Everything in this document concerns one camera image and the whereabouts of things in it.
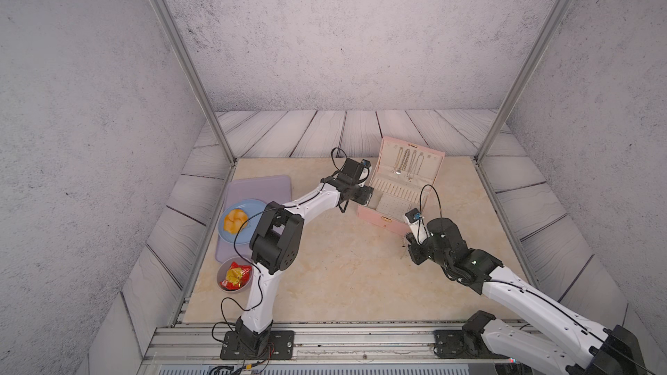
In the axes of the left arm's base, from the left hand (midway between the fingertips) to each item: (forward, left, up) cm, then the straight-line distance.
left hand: (370, 192), depth 97 cm
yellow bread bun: (-8, +49, -6) cm, 50 cm away
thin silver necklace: (+7, -19, +10) cm, 22 cm away
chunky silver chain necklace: (+10, -14, +7) cm, 18 cm away
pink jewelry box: (+6, -13, -1) cm, 15 cm away
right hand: (-21, -10, +5) cm, 23 cm away
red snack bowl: (-27, +45, -6) cm, 53 cm away
